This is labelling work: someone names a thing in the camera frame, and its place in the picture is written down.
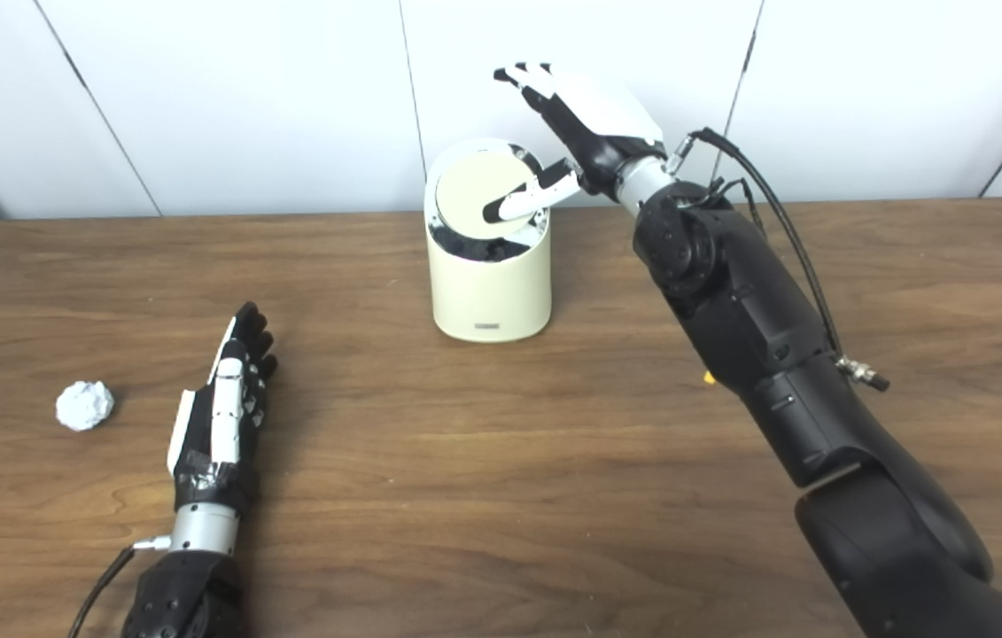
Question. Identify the round cream bin lid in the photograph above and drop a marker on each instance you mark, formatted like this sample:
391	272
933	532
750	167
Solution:
465	190

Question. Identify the white paper ball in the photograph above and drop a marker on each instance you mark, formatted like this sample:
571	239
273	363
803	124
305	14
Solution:
84	406

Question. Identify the cream-colored trash bin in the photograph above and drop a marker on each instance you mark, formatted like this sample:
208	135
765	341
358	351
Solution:
490	297

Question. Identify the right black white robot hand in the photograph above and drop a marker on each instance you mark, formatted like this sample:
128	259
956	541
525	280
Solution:
598	120

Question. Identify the black bin liner bag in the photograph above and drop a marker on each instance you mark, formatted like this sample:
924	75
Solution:
483	250

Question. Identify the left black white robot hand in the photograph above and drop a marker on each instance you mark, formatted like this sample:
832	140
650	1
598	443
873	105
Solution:
224	425

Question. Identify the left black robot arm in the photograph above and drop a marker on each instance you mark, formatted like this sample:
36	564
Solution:
186	594

